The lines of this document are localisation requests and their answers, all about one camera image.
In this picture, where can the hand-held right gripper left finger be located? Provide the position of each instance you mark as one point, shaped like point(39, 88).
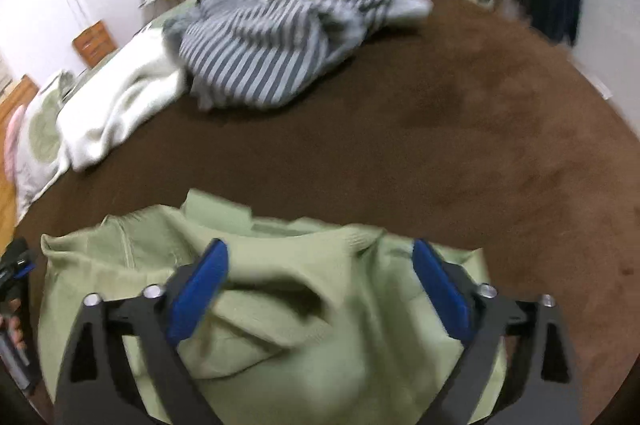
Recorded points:
point(197, 290)

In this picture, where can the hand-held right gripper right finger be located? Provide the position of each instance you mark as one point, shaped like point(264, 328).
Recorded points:
point(442, 290)

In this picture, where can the green zip jacket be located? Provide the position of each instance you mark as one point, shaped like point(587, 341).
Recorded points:
point(300, 305)

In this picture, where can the person's left hand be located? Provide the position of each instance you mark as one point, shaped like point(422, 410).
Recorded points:
point(14, 322)

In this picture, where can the wooden bed headboard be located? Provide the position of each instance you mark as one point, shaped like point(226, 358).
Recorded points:
point(6, 205)

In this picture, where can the pink fluffy cushion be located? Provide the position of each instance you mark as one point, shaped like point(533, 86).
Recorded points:
point(12, 140)

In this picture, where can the bear print pillow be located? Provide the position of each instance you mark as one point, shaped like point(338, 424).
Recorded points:
point(40, 140)

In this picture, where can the white fleece garment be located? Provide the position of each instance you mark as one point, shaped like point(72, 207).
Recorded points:
point(115, 105)

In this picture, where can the wooden stool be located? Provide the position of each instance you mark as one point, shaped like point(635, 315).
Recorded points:
point(95, 42)

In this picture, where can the grey striped garment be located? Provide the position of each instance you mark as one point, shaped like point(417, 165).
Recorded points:
point(260, 50)

